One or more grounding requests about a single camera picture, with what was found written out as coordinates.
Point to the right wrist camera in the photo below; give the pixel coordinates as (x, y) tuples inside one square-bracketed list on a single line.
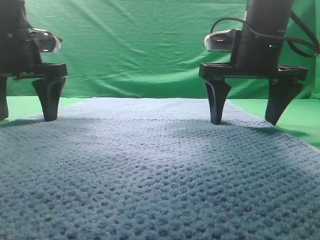
[(220, 41)]

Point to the blue waffle towel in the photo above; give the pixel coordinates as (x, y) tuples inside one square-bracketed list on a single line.
[(155, 169)]

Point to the green backdrop cloth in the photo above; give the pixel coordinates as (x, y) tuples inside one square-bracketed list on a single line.
[(134, 48)]

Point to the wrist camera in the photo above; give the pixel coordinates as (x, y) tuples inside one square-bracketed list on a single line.
[(46, 41), (220, 41)]

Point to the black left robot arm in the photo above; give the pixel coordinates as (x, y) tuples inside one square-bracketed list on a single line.
[(21, 46)]

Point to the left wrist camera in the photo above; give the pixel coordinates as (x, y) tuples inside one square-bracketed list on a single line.
[(46, 41)]

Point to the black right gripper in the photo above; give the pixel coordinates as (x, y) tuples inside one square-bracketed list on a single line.
[(253, 57)]

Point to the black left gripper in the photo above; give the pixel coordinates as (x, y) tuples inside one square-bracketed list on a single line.
[(20, 56)]

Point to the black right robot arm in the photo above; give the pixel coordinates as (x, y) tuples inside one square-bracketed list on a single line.
[(267, 18)]

